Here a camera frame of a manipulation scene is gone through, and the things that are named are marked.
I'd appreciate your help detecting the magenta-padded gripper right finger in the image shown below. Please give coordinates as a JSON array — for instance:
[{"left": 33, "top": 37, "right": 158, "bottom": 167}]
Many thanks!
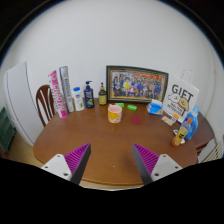
[{"left": 131, "top": 143, "right": 184, "bottom": 186}]

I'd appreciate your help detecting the wooden chair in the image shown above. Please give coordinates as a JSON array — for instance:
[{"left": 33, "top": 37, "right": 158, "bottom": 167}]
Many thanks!
[{"left": 35, "top": 84, "right": 56, "bottom": 128}]

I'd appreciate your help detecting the brown pump bottle yellow label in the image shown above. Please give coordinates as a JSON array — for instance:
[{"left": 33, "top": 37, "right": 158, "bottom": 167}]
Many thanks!
[{"left": 98, "top": 82, "right": 108, "bottom": 106}]

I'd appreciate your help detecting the orange-capped juice bottle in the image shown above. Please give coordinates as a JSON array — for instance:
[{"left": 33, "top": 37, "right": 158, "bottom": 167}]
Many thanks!
[{"left": 171, "top": 117, "right": 193, "bottom": 148}]

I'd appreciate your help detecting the blue detergent jug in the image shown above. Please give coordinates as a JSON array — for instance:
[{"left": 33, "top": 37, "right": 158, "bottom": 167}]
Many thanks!
[{"left": 184, "top": 105, "right": 200, "bottom": 141}]

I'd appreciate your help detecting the pink and yellow mug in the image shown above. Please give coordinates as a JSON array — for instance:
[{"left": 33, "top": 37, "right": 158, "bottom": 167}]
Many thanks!
[{"left": 107, "top": 103, "right": 123, "bottom": 124}]

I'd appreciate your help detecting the white paper gift bag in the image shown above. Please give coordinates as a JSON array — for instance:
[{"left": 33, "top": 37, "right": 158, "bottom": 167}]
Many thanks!
[{"left": 162, "top": 69, "right": 200, "bottom": 124}]

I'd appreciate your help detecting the tall white printed box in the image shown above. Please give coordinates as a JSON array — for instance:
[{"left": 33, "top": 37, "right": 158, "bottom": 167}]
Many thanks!
[{"left": 58, "top": 65, "right": 76, "bottom": 113}]

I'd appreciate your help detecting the dark blue pump bottle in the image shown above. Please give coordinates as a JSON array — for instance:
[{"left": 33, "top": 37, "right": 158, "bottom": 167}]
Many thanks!
[{"left": 83, "top": 80, "right": 96, "bottom": 109}]

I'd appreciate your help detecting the tall pink printed box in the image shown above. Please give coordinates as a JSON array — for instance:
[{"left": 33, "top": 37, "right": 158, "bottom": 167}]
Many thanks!
[{"left": 47, "top": 69, "right": 69, "bottom": 120}]

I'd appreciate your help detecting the flat round red coaster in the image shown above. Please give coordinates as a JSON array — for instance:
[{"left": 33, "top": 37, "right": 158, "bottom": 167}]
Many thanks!
[{"left": 130, "top": 115, "right": 143, "bottom": 126}]

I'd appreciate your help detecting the framed group picture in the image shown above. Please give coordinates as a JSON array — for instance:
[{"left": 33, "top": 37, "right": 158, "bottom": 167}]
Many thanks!
[{"left": 105, "top": 65, "right": 170, "bottom": 104}]

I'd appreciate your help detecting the white shampoo bottle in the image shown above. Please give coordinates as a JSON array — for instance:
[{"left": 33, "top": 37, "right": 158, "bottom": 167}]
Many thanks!
[{"left": 72, "top": 86, "right": 86, "bottom": 112}]

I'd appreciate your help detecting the small flat snack packet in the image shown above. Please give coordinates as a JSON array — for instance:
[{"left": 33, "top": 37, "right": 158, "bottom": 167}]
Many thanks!
[{"left": 161, "top": 115, "right": 175, "bottom": 127}]

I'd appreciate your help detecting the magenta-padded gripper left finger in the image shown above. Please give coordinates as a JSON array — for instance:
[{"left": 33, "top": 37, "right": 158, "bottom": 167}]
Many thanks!
[{"left": 40, "top": 143, "right": 92, "bottom": 186}]

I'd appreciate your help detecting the colourful puzzle cube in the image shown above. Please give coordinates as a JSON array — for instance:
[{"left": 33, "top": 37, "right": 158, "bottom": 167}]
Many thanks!
[{"left": 170, "top": 113, "right": 180, "bottom": 124}]

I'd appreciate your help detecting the blue tissue pack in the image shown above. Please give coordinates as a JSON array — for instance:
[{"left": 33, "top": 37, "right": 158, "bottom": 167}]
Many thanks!
[{"left": 146, "top": 98, "right": 164, "bottom": 116}]

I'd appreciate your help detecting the green crate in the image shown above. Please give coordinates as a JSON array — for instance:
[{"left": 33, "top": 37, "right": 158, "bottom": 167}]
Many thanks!
[{"left": 0, "top": 106, "right": 16, "bottom": 154}]

